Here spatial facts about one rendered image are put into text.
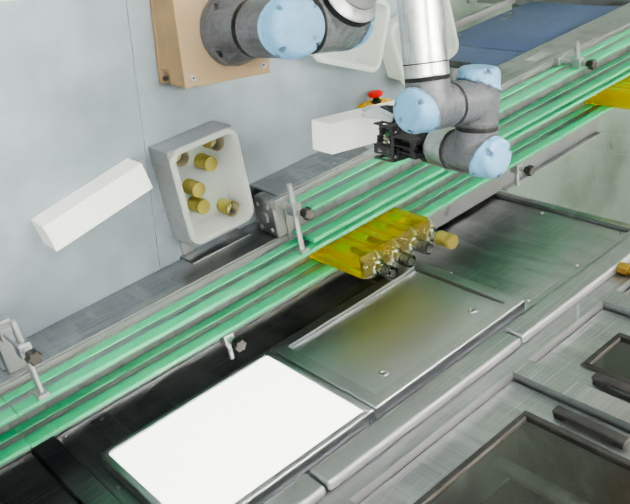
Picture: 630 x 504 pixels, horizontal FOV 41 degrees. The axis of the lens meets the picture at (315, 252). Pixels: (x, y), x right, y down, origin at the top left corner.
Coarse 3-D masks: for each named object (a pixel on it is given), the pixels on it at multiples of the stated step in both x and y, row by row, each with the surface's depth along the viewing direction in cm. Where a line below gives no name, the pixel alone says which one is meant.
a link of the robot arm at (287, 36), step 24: (264, 0) 160; (288, 0) 156; (312, 0) 162; (240, 24) 162; (264, 24) 157; (288, 24) 156; (312, 24) 159; (264, 48) 160; (288, 48) 158; (312, 48) 160
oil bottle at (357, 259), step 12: (336, 240) 195; (348, 240) 194; (324, 252) 195; (336, 252) 191; (348, 252) 189; (360, 252) 188; (372, 252) 187; (336, 264) 193; (348, 264) 189; (360, 264) 186; (372, 264) 185; (360, 276) 188; (372, 276) 186
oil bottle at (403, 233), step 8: (368, 224) 198; (376, 224) 197; (384, 224) 197; (392, 224) 196; (400, 224) 195; (384, 232) 194; (392, 232) 192; (400, 232) 192; (408, 232) 192; (416, 232) 193; (400, 240) 191; (408, 240) 191; (408, 248) 191
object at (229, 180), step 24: (192, 144) 176; (192, 168) 186; (216, 168) 191; (240, 168) 186; (216, 192) 192; (240, 192) 191; (192, 216) 190; (216, 216) 193; (240, 216) 191; (192, 240) 183
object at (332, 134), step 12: (360, 108) 176; (312, 120) 168; (324, 120) 167; (336, 120) 167; (348, 120) 167; (360, 120) 169; (372, 120) 171; (312, 132) 169; (324, 132) 166; (336, 132) 166; (348, 132) 168; (360, 132) 170; (372, 132) 172; (324, 144) 167; (336, 144) 166; (348, 144) 168; (360, 144) 171
